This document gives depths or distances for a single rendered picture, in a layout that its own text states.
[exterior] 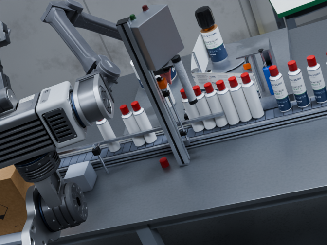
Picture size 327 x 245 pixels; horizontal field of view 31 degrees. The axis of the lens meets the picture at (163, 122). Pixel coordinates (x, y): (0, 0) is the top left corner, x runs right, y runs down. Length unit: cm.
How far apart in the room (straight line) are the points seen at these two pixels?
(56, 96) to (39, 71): 358
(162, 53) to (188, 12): 285
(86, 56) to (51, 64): 329
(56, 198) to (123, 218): 48
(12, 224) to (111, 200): 42
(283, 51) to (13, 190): 142
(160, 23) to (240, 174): 65
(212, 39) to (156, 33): 79
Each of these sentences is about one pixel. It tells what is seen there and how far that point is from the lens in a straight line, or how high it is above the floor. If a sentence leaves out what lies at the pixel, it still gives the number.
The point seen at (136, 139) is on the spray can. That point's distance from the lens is 260.
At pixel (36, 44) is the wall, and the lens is 524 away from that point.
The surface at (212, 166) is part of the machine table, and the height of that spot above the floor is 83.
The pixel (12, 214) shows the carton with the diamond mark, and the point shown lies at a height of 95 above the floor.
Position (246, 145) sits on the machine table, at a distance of 245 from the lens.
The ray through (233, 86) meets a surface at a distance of 241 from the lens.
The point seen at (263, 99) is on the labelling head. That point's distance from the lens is 250.
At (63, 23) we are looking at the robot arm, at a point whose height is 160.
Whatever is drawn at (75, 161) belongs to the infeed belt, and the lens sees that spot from 276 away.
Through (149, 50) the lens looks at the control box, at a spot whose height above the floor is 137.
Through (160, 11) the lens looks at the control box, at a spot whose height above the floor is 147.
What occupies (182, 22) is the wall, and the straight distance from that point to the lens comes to 511.
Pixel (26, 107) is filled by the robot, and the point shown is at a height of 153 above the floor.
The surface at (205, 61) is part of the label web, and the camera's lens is 296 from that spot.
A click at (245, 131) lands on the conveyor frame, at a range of 249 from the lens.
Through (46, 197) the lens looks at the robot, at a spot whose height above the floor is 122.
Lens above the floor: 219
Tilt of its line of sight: 29 degrees down
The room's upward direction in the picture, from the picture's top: 24 degrees counter-clockwise
